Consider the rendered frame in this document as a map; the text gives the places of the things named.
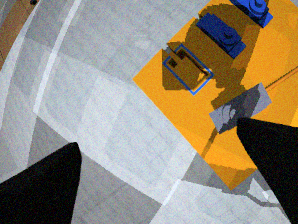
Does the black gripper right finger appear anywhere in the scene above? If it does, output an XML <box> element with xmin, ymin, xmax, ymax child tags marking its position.
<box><xmin>235</xmin><ymin>117</ymin><xmax>298</xmax><ymax>224</ymax></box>

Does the grey micro servo with orange cable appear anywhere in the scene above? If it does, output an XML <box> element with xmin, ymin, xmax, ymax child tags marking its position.
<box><xmin>209</xmin><ymin>67</ymin><xmax>298</xmax><ymax>135</ymax></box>

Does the orange flat block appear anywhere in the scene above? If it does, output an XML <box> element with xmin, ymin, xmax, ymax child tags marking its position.
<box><xmin>133</xmin><ymin>0</ymin><xmax>298</xmax><ymax>189</ymax></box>

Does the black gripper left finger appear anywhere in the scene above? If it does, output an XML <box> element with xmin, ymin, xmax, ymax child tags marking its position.
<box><xmin>0</xmin><ymin>143</ymin><xmax>82</xmax><ymax>224</ymax></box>

